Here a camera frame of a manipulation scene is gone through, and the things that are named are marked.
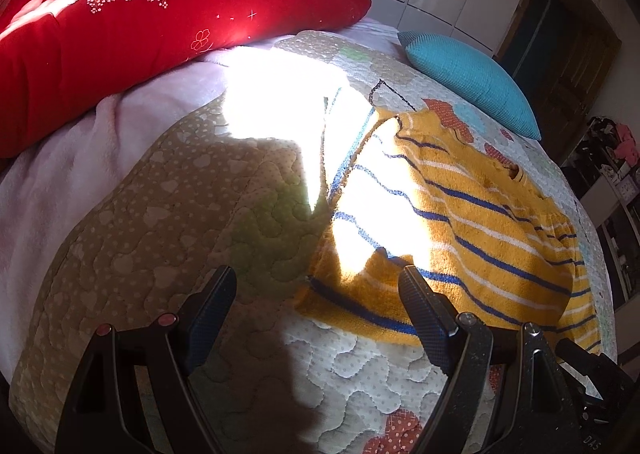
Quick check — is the white shelf unit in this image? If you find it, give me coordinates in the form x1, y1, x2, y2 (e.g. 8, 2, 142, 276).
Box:
561, 117, 639, 309

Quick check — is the red embroidered pillow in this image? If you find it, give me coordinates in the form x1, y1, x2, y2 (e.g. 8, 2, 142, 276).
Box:
1, 0, 371, 158

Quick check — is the turquoise knit cushion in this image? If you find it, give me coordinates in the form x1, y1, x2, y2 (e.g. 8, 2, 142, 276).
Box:
397, 31, 541, 141

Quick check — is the pink fleece blanket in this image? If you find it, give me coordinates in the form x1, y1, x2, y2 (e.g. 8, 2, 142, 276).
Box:
0, 18, 402, 370

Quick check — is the dark wooden door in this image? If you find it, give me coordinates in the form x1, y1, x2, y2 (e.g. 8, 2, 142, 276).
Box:
497, 0, 622, 165

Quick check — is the yellow striped knit sweater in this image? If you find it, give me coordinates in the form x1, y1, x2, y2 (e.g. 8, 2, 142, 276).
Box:
295, 108, 602, 353

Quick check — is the white patterned quilt bedspread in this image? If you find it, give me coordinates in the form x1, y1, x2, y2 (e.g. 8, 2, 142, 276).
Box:
9, 31, 616, 453

